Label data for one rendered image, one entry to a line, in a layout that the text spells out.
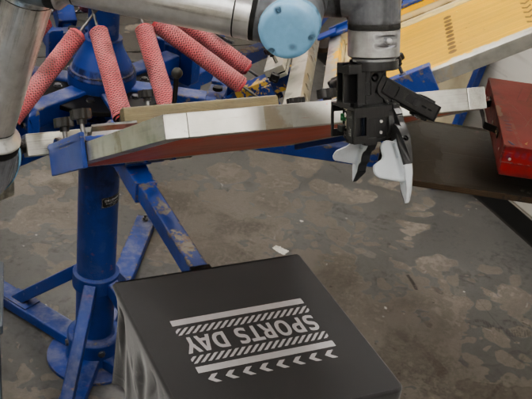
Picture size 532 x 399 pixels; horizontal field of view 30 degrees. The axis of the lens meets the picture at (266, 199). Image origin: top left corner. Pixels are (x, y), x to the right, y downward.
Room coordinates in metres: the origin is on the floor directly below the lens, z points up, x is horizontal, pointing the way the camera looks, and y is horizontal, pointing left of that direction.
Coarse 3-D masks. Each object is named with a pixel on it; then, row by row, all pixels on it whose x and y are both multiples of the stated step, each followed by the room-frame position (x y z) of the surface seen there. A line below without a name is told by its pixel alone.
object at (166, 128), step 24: (432, 96) 1.54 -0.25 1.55; (456, 96) 1.56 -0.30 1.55; (480, 96) 1.58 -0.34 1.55; (168, 120) 1.33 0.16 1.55; (192, 120) 1.34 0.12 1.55; (216, 120) 1.36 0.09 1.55; (240, 120) 1.37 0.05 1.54; (264, 120) 1.39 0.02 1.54; (288, 120) 1.41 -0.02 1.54; (312, 120) 1.43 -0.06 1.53; (336, 120) 1.44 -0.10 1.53; (96, 144) 1.63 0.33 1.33; (120, 144) 1.50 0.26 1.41; (144, 144) 1.39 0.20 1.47
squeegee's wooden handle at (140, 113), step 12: (264, 96) 2.01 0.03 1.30; (276, 96) 2.02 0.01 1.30; (120, 108) 1.88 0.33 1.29; (132, 108) 1.87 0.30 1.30; (144, 108) 1.88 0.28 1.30; (156, 108) 1.89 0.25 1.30; (168, 108) 1.90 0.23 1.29; (180, 108) 1.91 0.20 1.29; (192, 108) 1.92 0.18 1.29; (204, 108) 1.93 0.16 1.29; (216, 108) 1.95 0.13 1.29; (144, 120) 1.86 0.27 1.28
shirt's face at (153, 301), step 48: (144, 288) 1.72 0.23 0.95; (192, 288) 1.75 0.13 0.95; (240, 288) 1.77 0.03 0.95; (288, 288) 1.79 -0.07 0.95; (144, 336) 1.56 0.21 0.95; (336, 336) 1.64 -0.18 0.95; (192, 384) 1.44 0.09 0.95; (240, 384) 1.46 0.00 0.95; (288, 384) 1.48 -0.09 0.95; (336, 384) 1.49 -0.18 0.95; (384, 384) 1.51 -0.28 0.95
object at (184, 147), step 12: (264, 132) 1.45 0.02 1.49; (276, 132) 1.50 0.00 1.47; (288, 132) 1.55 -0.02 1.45; (168, 144) 1.44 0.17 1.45; (180, 144) 1.49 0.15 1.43; (192, 144) 1.54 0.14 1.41; (204, 144) 1.59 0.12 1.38; (216, 144) 1.65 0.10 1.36; (228, 144) 1.71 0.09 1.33; (120, 156) 1.64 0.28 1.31; (132, 156) 1.70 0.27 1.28; (144, 156) 1.76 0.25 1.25; (156, 156) 1.83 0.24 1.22; (168, 156) 1.91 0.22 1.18; (180, 156) 1.99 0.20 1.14
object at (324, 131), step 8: (408, 120) 1.67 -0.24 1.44; (312, 128) 1.52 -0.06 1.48; (320, 128) 1.55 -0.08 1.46; (328, 128) 1.59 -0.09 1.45; (280, 136) 1.65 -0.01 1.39; (288, 136) 1.69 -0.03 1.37; (296, 136) 1.74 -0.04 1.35; (304, 136) 1.78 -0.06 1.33; (312, 136) 1.83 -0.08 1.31; (320, 136) 1.87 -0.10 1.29; (328, 136) 1.92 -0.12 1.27; (240, 144) 1.77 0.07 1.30; (248, 144) 1.82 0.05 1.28; (256, 144) 1.87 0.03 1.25; (264, 144) 1.92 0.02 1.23; (272, 144) 1.97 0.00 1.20; (280, 144) 2.03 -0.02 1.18; (288, 144) 2.09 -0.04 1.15; (208, 152) 1.97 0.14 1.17; (216, 152) 2.02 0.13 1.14
